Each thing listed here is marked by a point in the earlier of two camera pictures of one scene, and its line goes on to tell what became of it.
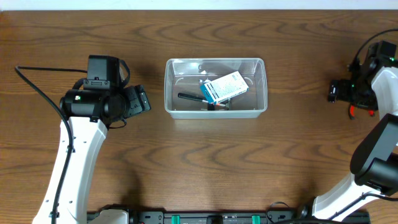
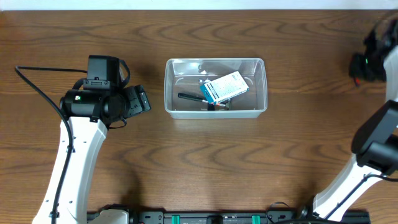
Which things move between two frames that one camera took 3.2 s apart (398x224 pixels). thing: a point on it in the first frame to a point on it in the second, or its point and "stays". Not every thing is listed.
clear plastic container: (216, 88) stays
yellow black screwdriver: (211, 107) stays
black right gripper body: (354, 92) to (370, 65)
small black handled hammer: (211, 106) stays
